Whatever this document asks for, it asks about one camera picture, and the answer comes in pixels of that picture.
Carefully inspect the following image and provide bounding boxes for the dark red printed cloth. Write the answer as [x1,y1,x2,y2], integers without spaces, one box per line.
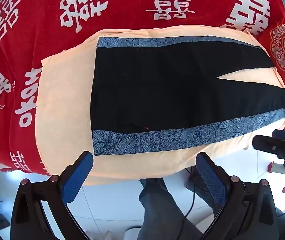
[0,104,18,172]

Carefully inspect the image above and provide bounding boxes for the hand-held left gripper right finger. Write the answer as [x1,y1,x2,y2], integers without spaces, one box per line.
[196,152,278,240]

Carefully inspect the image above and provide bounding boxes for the black pants with blue trim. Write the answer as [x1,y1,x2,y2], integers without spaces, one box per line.
[91,35,285,156]

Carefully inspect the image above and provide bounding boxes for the cream cloth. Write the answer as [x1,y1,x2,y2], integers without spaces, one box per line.
[34,25,285,187]

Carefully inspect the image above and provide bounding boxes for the black cable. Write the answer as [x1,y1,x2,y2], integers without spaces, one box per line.
[184,167,197,219]

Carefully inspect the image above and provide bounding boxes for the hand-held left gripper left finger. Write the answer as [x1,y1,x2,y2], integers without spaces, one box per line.
[11,151,94,240]

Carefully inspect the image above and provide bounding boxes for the red printed blanket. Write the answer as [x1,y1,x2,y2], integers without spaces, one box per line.
[0,0,285,176]

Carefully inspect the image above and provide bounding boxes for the small red floor item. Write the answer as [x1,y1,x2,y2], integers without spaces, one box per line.
[268,162,283,173]

